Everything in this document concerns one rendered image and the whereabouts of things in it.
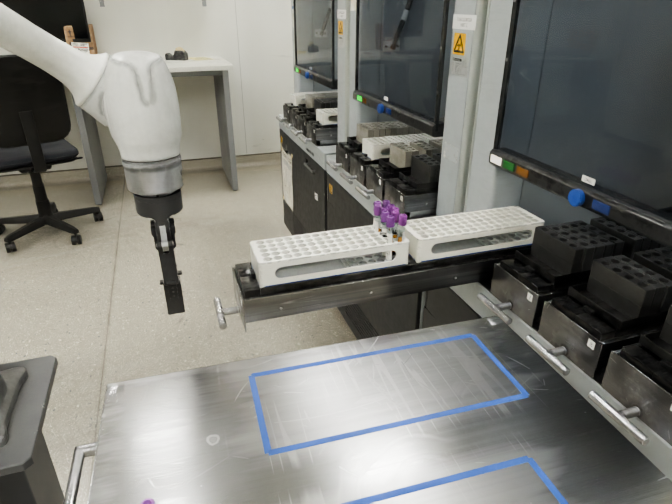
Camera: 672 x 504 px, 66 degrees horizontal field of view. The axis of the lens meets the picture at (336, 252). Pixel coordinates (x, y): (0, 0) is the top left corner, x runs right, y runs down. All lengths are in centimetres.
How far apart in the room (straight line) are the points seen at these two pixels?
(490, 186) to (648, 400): 58
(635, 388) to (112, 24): 405
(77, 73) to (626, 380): 97
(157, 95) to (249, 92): 366
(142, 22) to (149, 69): 354
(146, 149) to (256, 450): 47
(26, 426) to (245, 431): 40
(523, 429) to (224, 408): 37
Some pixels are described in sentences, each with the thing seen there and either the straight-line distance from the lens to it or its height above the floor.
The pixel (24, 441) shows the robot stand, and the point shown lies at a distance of 93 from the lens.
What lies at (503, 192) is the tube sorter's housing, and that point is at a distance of 124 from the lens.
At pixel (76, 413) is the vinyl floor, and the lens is 207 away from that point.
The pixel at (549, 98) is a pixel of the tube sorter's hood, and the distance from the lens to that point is 105.
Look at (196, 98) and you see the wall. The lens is 442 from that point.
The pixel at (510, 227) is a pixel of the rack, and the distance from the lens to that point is 112.
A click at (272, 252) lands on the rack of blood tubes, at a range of 96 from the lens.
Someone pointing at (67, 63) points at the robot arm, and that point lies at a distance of 97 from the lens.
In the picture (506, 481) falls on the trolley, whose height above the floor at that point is 82.
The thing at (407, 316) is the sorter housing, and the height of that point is 46.
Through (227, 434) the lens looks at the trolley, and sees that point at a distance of 66.
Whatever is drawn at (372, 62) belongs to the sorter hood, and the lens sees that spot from 178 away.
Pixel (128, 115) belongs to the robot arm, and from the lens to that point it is 83.
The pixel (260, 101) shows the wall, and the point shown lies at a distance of 449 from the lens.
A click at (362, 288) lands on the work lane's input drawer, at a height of 79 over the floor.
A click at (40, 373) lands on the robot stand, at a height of 70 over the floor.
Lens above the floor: 128
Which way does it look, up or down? 26 degrees down
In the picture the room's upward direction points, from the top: straight up
